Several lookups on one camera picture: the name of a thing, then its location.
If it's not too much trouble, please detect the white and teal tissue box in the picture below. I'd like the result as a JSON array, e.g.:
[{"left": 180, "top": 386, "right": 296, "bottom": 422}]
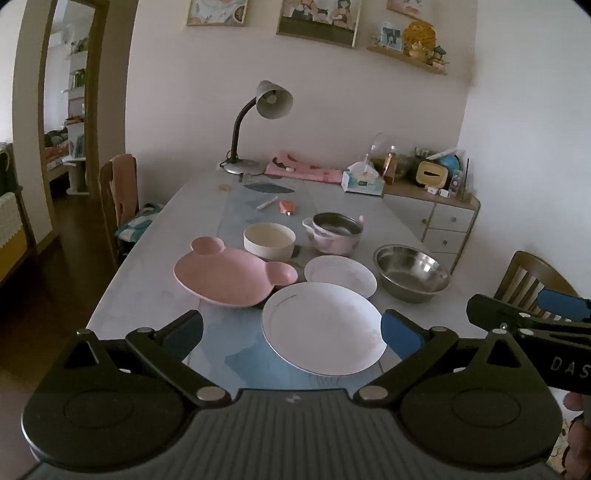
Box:
[{"left": 342, "top": 161, "right": 385, "bottom": 195}]

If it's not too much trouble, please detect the wooden slat-back chair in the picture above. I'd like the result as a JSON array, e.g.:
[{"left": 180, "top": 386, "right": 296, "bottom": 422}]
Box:
[{"left": 494, "top": 250, "right": 580, "bottom": 324}]

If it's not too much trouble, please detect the yellow cartoon print fabric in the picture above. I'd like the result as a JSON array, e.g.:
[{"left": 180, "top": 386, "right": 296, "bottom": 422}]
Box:
[{"left": 547, "top": 427, "right": 571, "bottom": 469}]

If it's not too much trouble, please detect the grey gooseneck desk lamp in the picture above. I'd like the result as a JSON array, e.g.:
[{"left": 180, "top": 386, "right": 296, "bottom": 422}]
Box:
[{"left": 219, "top": 80, "right": 294, "bottom": 176}]

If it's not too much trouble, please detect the large white plate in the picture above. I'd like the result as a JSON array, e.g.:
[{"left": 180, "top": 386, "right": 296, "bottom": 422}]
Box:
[{"left": 261, "top": 282, "right": 387, "bottom": 376}]

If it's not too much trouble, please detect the white drawer cabinet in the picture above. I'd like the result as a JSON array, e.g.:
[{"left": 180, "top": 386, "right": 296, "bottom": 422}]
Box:
[{"left": 382, "top": 178, "right": 481, "bottom": 274}]

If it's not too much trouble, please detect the stainless steel bowl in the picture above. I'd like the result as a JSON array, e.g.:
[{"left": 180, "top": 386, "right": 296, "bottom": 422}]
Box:
[{"left": 373, "top": 244, "right": 451, "bottom": 304}]

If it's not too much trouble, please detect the wooden wall shelf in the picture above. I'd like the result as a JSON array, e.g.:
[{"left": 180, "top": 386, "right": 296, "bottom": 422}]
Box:
[{"left": 367, "top": 45, "right": 448, "bottom": 76}]

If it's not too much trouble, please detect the pink bear-shaped plate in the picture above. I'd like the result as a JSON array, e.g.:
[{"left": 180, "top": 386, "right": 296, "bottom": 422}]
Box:
[{"left": 174, "top": 236, "right": 299, "bottom": 309}]

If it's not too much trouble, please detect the cream round bowl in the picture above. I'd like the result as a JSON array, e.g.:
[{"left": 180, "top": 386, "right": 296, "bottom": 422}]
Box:
[{"left": 243, "top": 222, "right": 296, "bottom": 260}]

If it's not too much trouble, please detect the yellow tissue holder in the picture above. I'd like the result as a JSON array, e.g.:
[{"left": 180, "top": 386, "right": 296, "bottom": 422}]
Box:
[{"left": 414, "top": 159, "right": 450, "bottom": 190}]

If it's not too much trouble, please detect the small photo frame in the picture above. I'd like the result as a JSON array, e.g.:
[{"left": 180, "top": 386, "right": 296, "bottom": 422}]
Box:
[{"left": 379, "top": 22, "right": 403, "bottom": 51}]

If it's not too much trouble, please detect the yellow flower decoration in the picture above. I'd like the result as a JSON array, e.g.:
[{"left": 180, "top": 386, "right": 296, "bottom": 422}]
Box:
[{"left": 403, "top": 19, "right": 437, "bottom": 58}]

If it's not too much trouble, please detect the teal checked seat cushion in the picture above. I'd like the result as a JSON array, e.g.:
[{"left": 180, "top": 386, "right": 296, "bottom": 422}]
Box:
[{"left": 115, "top": 203, "right": 162, "bottom": 243}]

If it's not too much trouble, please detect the clear reed diffuser bottle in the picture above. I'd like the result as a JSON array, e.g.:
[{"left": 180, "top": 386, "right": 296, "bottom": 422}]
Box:
[{"left": 450, "top": 159, "right": 469, "bottom": 200}]

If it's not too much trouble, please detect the small white plate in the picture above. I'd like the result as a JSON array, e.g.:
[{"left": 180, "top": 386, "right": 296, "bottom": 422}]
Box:
[{"left": 304, "top": 255, "right": 378, "bottom": 300}]

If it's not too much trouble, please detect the framed wall picture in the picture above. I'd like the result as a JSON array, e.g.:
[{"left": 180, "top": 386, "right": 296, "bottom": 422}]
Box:
[{"left": 387, "top": 0, "right": 432, "bottom": 21}]

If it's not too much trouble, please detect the clear glass dome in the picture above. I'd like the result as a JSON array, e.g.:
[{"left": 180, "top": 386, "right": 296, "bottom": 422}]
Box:
[{"left": 369, "top": 132, "right": 389, "bottom": 167}]

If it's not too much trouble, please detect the pink pot with steel liner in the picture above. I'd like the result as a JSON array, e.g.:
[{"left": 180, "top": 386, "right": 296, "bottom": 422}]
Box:
[{"left": 302, "top": 212, "right": 365, "bottom": 257}]

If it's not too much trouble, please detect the large framed wall poster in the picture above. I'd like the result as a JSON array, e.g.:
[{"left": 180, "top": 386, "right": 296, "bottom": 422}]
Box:
[{"left": 276, "top": 0, "right": 362, "bottom": 49}]

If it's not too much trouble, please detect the wooden chair with draped towel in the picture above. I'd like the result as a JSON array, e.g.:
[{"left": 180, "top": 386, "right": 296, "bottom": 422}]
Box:
[{"left": 98, "top": 154, "right": 162, "bottom": 269}]

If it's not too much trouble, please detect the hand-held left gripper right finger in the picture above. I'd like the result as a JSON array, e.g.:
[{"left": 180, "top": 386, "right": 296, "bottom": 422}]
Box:
[{"left": 353, "top": 309, "right": 526, "bottom": 407}]

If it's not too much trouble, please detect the white storage shelf unit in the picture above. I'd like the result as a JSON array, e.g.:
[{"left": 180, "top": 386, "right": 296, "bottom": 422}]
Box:
[{"left": 62, "top": 28, "right": 89, "bottom": 195}]

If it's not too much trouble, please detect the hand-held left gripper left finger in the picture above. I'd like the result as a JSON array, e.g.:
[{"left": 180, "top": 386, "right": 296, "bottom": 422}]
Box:
[{"left": 64, "top": 310, "right": 232, "bottom": 408}]

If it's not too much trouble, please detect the patterned blue table runner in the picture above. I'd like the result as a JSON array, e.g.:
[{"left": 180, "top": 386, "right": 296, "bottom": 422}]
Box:
[{"left": 189, "top": 178, "right": 389, "bottom": 393}]

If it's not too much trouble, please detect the folded pink cloth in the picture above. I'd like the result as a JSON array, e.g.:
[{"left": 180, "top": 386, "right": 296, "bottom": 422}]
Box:
[{"left": 264, "top": 150, "right": 345, "bottom": 185}]

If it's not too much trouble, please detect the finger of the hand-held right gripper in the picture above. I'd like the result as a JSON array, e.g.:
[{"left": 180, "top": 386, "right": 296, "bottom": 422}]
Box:
[
  {"left": 466, "top": 294, "right": 546, "bottom": 330},
  {"left": 538, "top": 288, "right": 591, "bottom": 321}
]

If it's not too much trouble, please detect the small framed wall poster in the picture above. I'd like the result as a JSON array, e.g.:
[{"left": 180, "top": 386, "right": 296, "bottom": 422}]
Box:
[{"left": 186, "top": 0, "right": 249, "bottom": 27}]

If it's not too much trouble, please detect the person's right hand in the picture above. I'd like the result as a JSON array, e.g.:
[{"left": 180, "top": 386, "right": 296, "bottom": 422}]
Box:
[{"left": 563, "top": 392, "right": 591, "bottom": 480}]

